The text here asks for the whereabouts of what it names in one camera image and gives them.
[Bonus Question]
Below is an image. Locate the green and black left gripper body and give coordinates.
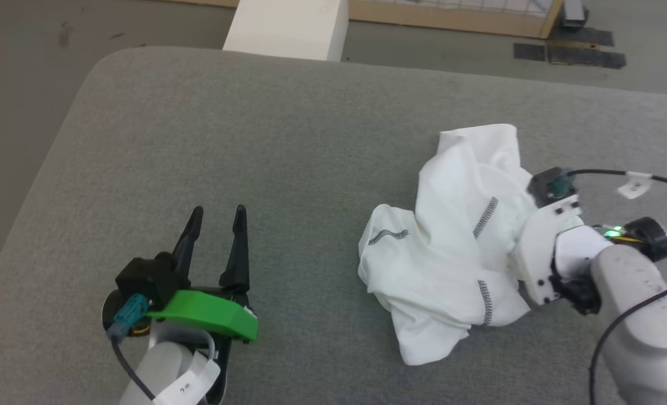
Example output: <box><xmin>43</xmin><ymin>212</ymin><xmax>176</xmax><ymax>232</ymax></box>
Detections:
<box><xmin>146</xmin><ymin>288</ymin><xmax>259</xmax><ymax>405</ymax></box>

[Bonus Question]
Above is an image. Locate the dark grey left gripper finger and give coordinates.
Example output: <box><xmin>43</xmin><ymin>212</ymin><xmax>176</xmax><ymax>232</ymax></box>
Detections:
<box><xmin>218</xmin><ymin>204</ymin><xmax>251</xmax><ymax>293</ymax></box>
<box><xmin>170</xmin><ymin>205</ymin><xmax>204</xmax><ymax>279</ymax></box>

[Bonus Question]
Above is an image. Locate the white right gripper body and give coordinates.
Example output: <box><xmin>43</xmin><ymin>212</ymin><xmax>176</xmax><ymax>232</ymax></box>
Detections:
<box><xmin>513</xmin><ymin>194</ymin><xmax>588</xmax><ymax>308</ymax></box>

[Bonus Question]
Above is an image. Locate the white garment with grey stitching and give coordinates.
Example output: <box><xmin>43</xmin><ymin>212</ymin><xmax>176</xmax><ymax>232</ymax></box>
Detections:
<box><xmin>357</xmin><ymin>124</ymin><xmax>542</xmax><ymax>366</ymax></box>

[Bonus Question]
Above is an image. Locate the long black floor tape patch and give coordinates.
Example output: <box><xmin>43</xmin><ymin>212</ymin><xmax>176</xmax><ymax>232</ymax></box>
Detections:
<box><xmin>547</xmin><ymin>46</ymin><xmax>627</xmax><ymax>70</ymax></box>
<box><xmin>553</xmin><ymin>27</ymin><xmax>615</xmax><ymax>47</ymax></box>

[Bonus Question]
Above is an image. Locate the small black floor tape patch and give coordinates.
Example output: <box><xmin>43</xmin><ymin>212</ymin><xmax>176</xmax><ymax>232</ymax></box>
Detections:
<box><xmin>514</xmin><ymin>43</ymin><xmax>547</xmax><ymax>61</ymax></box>

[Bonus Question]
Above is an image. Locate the white rectangular box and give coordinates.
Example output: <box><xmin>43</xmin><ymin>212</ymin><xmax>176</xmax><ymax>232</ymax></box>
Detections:
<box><xmin>222</xmin><ymin>0</ymin><xmax>350</xmax><ymax>61</ymax></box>

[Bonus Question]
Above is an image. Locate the lemon print grid panel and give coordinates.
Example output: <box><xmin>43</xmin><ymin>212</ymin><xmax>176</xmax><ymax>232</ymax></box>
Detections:
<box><xmin>159</xmin><ymin>0</ymin><xmax>565</xmax><ymax>40</ymax></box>

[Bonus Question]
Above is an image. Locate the white cable label tag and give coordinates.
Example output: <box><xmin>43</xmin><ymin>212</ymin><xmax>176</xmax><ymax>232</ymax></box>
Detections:
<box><xmin>616</xmin><ymin>172</ymin><xmax>653</xmax><ymax>200</ymax></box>
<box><xmin>152</xmin><ymin>352</ymin><xmax>221</xmax><ymax>405</ymax></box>

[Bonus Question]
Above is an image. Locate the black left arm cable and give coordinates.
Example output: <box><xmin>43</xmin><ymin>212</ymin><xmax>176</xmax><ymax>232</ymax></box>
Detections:
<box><xmin>107</xmin><ymin>294</ymin><xmax>157</xmax><ymax>403</ymax></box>

